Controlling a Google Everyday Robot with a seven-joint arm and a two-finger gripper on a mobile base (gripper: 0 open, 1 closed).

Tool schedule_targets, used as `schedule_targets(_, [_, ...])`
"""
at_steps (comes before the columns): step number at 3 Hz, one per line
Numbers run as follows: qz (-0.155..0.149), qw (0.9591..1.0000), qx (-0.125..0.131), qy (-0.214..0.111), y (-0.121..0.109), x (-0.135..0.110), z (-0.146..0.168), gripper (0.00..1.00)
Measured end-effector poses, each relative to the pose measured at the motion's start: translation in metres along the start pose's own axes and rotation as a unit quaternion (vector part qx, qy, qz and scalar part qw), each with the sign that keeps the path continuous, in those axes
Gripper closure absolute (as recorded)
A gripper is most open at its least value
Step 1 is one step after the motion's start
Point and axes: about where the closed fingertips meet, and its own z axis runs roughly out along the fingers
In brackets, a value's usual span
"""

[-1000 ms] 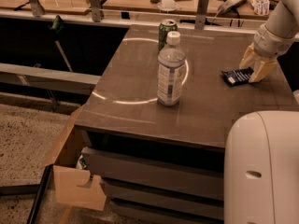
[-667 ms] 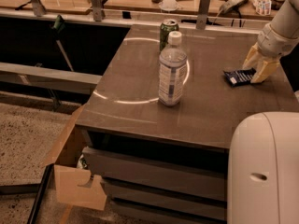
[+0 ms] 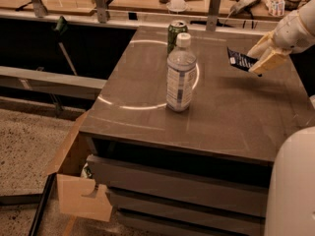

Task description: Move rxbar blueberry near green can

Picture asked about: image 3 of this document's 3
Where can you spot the white bowl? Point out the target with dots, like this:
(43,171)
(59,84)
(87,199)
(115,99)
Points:
(176,6)

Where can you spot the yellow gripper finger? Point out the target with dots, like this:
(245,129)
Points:
(264,48)
(271,59)

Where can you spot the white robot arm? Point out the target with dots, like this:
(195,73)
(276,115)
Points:
(291,199)

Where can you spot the green soda can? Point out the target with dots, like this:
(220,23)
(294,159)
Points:
(174,29)

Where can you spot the white snack packet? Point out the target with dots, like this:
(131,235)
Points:
(275,8)

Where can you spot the metal railing frame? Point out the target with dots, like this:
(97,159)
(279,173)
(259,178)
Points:
(143,11)

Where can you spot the grey power strip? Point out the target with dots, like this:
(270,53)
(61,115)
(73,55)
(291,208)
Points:
(241,5)

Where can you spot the black mesh cup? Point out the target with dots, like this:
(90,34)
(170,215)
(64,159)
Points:
(290,5)

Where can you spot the grey drawer cabinet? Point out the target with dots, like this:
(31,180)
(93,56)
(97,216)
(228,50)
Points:
(204,171)

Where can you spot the clear plastic water bottle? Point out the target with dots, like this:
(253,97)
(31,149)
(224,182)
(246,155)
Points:
(181,74)

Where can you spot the blue rxbar blueberry wrapper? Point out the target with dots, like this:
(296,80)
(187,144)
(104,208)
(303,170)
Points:
(240,61)

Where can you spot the brown cardboard box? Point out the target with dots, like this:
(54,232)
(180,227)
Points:
(77,195)

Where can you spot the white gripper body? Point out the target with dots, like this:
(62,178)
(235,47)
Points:
(290,35)

